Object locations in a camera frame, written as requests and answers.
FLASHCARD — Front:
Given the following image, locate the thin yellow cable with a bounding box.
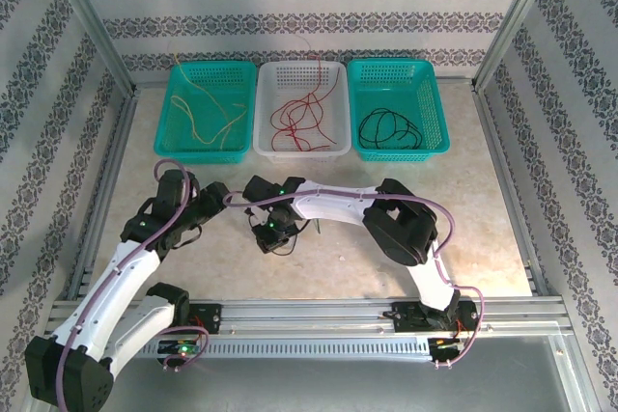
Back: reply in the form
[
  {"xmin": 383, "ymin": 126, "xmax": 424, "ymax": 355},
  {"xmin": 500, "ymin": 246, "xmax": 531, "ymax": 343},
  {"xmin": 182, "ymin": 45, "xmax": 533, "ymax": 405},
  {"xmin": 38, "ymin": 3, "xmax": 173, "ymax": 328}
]
[
  {"xmin": 171, "ymin": 96, "xmax": 249, "ymax": 146},
  {"xmin": 166, "ymin": 40, "xmax": 233, "ymax": 149}
]

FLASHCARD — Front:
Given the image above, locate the small black circuit board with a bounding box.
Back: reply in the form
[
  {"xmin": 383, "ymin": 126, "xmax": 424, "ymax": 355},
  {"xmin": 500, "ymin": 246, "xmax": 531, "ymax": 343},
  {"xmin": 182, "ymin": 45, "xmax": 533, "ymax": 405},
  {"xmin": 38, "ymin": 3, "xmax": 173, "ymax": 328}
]
[
  {"xmin": 157, "ymin": 340, "xmax": 202, "ymax": 360},
  {"xmin": 428, "ymin": 337, "xmax": 468, "ymax": 358}
]

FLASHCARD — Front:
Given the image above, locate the teal plastic basket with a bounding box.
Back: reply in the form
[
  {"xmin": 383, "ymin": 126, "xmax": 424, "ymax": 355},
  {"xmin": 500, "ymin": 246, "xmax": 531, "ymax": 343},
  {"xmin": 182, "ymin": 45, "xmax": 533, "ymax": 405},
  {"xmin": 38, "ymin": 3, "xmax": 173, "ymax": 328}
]
[
  {"xmin": 153, "ymin": 60, "xmax": 258, "ymax": 166},
  {"xmin": 346, "ymin": 59, "xmax": 452, "ymax": 164}
]

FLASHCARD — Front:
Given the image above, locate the white plastic basket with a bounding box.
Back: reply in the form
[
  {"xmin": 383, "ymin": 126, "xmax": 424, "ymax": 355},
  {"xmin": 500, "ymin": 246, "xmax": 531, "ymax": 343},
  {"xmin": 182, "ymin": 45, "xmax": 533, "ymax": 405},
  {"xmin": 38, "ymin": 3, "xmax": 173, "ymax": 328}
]
[{"xmin": 252, "ymin": 62, "xmax": 352, "ymax": 162}]

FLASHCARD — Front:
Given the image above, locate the grey metal panel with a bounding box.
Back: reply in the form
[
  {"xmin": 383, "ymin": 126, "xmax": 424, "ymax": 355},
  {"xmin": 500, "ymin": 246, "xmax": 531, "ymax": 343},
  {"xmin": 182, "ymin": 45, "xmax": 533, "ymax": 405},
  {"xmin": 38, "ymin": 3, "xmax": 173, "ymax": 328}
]
[{"xmin": 47, "ymin": 358, "xmax": 571, "ymax": 412}]

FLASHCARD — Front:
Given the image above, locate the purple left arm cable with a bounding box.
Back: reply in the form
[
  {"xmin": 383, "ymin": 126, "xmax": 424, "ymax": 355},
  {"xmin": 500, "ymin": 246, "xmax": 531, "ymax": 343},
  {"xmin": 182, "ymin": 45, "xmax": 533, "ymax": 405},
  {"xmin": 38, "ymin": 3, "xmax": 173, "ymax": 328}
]
[{"xmin": 56, "ymin": 158, "xmax": 211, "ymax": 412}]

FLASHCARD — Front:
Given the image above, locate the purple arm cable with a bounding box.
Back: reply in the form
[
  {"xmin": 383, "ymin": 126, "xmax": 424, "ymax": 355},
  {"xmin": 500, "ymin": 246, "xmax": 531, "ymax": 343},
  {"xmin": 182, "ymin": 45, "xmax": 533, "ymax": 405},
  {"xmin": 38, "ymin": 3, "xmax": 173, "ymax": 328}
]
[
  {"xmin": 56, "ymin": 158, "xmax": 211, "ymax": 412},
  {"xmin": 223, "ymin": 189, "xmax": 486, "ymax": 370}
]

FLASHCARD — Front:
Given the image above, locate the aluminium table side rail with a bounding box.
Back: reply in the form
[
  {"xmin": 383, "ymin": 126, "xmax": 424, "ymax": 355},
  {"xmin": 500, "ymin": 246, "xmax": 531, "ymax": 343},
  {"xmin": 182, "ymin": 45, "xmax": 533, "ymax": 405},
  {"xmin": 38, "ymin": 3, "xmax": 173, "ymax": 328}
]
[
  {"xmin": 470, "ymin": 81, "xmax": 564, "ymax": 298},
  {"xmin": 67, "ymin": 88, "xmax": 141, "ymax": 300}
]

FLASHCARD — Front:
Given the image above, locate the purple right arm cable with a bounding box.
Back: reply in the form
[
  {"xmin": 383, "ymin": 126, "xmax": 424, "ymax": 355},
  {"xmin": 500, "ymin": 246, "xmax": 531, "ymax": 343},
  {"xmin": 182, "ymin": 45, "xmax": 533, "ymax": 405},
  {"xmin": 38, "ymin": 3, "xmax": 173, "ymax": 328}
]
[{"xmin": 223, "ymin": 189, "xmax": 486, "ymax": 370}]

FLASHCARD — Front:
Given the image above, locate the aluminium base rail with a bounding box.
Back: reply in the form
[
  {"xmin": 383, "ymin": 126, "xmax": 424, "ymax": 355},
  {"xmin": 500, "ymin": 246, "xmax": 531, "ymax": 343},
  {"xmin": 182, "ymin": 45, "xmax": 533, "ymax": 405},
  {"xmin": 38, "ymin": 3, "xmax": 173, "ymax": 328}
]
[{"xmin": 45, "ymin": 298, "xmax": 574, "ymax": 336}]

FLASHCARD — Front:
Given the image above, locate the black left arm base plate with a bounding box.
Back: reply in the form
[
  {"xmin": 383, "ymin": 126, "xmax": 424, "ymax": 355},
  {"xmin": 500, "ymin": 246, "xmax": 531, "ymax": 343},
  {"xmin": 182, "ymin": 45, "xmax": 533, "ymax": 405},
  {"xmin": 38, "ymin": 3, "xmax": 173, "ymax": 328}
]
[{"xmin": 186, "ymin": 303, "xmax": 224, "ymax": 336}]

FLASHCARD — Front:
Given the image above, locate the slotted grey cable duct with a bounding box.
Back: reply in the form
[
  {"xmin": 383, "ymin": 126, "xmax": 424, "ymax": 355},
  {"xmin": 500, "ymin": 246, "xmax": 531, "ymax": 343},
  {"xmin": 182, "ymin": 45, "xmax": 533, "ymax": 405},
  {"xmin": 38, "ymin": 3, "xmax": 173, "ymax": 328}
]
[{"xmin": 134, "ymin": 337, "xmax": 434, "ymax": 360}]

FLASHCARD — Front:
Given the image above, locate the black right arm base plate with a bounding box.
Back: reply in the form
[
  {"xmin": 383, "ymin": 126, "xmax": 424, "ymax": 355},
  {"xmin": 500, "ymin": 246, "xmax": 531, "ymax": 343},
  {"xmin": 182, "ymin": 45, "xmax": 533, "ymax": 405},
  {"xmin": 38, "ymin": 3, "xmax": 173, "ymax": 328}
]
[{"xmin": 391, "ymin": 300, "xmax": 482, "ymax": 334}]

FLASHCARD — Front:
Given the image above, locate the aluminium frame post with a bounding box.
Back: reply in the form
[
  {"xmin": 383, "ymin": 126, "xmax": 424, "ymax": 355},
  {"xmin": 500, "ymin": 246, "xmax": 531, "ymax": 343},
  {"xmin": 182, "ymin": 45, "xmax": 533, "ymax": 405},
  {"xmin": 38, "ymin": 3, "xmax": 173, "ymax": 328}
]
[
  {"xmin": 474, "ymin": 0, "xmax": 567, "ymax": 91},
  {"xmin": 41, "ymin": 0, "xmax": 141, "ymax": 97}
]

